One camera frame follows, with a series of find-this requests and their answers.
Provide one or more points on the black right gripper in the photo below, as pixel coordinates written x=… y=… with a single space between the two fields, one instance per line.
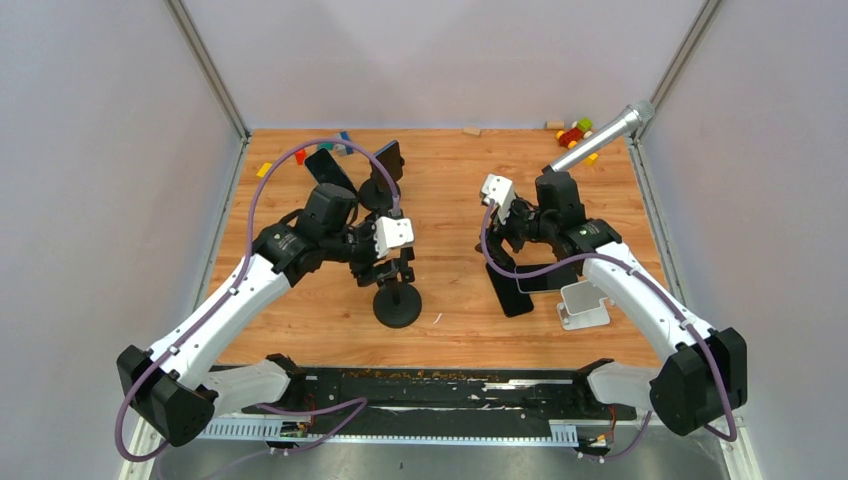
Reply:
x=493 y=244

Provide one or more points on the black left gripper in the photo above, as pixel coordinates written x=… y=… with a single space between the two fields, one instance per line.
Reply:
x=371 y=275

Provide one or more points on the black round-base clamp stand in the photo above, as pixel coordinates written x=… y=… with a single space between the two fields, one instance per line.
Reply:
x=397 y=304

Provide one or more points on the blue phone black screen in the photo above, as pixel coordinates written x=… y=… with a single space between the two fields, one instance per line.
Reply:
x=390 y=157

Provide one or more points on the teal phone black screen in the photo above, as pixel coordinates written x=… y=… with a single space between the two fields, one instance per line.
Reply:
x=324 y=169

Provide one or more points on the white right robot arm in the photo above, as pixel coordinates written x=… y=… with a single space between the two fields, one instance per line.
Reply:
x=703 y=376

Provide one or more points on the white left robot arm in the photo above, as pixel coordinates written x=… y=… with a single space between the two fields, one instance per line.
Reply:
x=172 y=385

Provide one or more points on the silver aluminium phone stand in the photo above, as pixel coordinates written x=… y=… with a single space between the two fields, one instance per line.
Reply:
x=583 y=305

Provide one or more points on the beige wooden block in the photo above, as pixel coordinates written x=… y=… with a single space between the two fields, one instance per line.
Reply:
x=472 y=131

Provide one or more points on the blue white block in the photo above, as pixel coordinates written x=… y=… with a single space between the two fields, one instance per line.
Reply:
x=342 y=149

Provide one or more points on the red toy car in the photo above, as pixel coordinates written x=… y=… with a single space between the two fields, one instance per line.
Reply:
x=579 y=131

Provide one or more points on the yellow block left side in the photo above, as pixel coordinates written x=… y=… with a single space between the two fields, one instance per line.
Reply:
x=264 y=169

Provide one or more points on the silver microphone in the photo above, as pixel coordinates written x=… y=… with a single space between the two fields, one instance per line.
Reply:
x=633 y=117

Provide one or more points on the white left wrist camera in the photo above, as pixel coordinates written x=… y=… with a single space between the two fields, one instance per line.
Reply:
x=392 y=234

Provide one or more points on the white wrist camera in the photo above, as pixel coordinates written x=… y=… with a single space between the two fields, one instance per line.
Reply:
x=498 y=192
x=392 y=234

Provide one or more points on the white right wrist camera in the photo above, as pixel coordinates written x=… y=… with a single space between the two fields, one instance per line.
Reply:
x=498 y=192

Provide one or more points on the black phone dark frame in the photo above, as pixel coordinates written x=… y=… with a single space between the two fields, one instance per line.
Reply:
x=512 y=301

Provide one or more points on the black phone silver frame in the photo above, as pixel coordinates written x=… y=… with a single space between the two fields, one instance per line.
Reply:
x=549 y=282

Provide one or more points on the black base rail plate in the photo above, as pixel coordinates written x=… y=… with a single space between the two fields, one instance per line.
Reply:
x=547 y=394

